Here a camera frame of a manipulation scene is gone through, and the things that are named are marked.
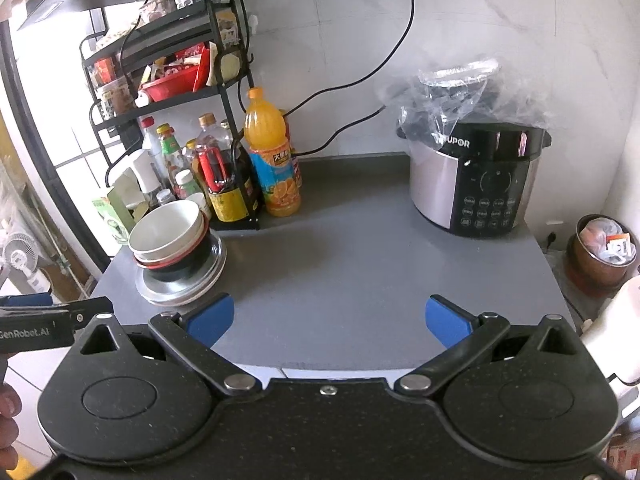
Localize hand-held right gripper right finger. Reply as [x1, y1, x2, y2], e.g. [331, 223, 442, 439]
[395, 296, 583, 396]

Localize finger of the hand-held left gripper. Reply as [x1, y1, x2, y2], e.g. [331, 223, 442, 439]
[69, 296, 114, 330]

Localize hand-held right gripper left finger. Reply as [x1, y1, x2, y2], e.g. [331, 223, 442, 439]
[75, 292, 258, 396]

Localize large white bowl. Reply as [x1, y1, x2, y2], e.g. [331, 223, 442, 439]
[128, 200, 203, 261]

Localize person's left hand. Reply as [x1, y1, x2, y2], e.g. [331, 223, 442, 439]
[0, 382, 24, 461]

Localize metal plate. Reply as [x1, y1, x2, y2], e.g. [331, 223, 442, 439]
[135, 235, 229, 307]

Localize black bowl red rim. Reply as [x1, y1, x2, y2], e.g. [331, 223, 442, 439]
[145, 232, 213, 283]

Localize white standing fan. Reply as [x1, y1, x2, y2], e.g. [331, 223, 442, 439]
[0, 232, 52, 295]

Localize green carton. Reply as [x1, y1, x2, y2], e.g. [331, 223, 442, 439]
[92, 185, 147, 247]

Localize small white jar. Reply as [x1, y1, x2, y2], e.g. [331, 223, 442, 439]
[190, 192, 214, 222]

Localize dark soy sauce bottle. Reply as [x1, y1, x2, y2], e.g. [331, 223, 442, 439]
[195, 114, 254, 224]

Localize silver black pressure cooker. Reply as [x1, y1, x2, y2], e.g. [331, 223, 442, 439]
[397, 120, 552, 237]

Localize orange juice bottle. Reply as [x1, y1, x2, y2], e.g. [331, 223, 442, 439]
[243, 87, 303, 219]

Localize copper inner pot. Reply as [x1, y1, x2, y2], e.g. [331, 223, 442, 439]
[566, 214, 640, 297]

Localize yellow cap sauce bottle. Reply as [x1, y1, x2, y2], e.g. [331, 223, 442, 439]
[156, 124, 185, 187]

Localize white kitchen appliance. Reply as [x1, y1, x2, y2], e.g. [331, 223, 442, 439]
[581, 274, 640, 387]

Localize red cap bottle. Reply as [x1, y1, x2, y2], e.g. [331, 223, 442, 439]
[141, 116, 162, 162]

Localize brown spice jar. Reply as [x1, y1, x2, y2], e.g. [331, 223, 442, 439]
[96, 79, 137, 117]

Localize clear plastic bag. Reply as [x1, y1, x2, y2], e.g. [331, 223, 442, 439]
[375, 59, 552, 147]

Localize red plastic basin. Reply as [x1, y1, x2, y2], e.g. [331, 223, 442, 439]
[140, 65, 202, 104]

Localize black spice rack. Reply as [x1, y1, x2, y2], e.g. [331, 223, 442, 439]
[80, 0, 262, 232]

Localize red snack packet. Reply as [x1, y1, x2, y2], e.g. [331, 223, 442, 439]
[174, 42, 217, 92]

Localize black power cable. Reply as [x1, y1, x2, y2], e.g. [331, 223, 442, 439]
[280, 0, 419, 157]

